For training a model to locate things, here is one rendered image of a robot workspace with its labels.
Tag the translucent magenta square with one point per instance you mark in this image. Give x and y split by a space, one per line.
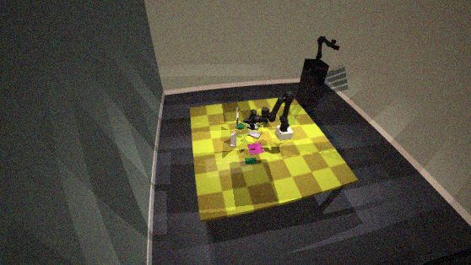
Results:
255 148

